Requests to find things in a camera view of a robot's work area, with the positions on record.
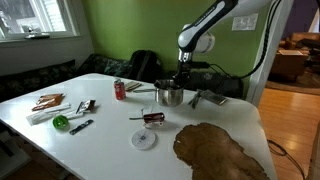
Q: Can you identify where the long white package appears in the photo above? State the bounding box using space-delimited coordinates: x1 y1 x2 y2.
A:
25 102 84 126

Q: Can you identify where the dark red shiny object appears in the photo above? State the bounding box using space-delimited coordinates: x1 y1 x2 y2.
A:
142 112 166 129

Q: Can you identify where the brown sofa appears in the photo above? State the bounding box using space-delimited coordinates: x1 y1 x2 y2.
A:
284 31 320 51

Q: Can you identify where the tan notebook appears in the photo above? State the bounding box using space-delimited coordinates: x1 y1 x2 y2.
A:
123 80 143 92

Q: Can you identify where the brown wooden cabinet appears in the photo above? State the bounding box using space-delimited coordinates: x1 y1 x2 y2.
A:
269 49 309 83

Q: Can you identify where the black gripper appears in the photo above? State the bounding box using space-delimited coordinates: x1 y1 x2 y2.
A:
172 49 194 88

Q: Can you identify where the black backpack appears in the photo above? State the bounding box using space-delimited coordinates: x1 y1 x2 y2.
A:
128 49 164 84

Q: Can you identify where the white light switch plate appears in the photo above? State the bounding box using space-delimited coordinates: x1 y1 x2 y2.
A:
231 13 259 32

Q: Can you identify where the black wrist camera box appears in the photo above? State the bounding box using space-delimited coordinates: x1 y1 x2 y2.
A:
189 60 211 70

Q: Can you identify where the silver pot with handle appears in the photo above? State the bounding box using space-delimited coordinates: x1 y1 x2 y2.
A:
132 78 185 108

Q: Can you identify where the black flat strip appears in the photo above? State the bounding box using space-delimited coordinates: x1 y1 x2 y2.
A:
69 119 95 136

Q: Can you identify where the small figure on windowsill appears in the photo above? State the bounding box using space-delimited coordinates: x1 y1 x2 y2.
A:
23 24 51 40

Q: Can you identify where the white round lid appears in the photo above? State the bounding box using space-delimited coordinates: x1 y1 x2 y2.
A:
130 128 157 151

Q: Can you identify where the red soda can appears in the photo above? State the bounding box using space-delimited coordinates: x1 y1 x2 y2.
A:
113 78 127 101

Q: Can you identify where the black floor cable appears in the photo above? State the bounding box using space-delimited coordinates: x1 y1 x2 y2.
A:
266 139 306 180

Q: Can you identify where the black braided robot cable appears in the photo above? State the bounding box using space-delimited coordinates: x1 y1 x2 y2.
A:
206 0 284 81

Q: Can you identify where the black folding tool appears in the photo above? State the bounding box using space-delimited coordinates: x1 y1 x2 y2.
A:
188 89 203 110

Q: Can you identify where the dark patterned bench cushion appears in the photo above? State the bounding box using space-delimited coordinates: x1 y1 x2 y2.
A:
163 70 244 99
76 53 133 79
0 59 78 103

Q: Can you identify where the green round lid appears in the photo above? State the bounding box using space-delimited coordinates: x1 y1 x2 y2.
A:
52 114 70 130

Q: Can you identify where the white framed window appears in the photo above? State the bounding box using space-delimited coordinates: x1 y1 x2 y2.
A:
0 0 81 43

